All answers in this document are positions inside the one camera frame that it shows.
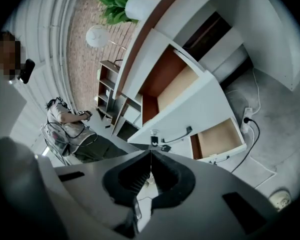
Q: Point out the person's right cream clog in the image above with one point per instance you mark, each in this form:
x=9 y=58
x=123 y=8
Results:
x=280 y=200

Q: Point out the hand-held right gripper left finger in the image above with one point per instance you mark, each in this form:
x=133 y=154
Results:
x=90 y=184

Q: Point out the grey side cabinet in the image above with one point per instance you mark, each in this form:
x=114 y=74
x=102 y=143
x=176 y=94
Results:
x=130 y=114

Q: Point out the grey shelf unit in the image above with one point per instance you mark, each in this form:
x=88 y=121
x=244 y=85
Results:
x=103 y=74

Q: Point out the white card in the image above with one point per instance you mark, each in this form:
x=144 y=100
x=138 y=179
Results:
x=108 y=94

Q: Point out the drawer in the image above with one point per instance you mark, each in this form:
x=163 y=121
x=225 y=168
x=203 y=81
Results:
x=190 y=104
x=215 y=136

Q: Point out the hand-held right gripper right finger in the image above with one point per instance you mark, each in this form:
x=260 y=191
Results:
x=210 y=191

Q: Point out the person's white shirt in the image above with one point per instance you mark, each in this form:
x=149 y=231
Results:
x=5 y=104

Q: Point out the white power strip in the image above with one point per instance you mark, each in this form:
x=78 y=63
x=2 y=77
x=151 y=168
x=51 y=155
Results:
x=247 y=114

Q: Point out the black head-worn camera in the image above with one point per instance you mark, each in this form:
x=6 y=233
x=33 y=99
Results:
x=27 y=70

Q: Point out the person's head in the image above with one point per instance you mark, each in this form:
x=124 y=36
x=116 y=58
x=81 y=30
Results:
x=7 y=56

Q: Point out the globe table lamp gold stand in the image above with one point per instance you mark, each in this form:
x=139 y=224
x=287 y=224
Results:
x=97 y=36

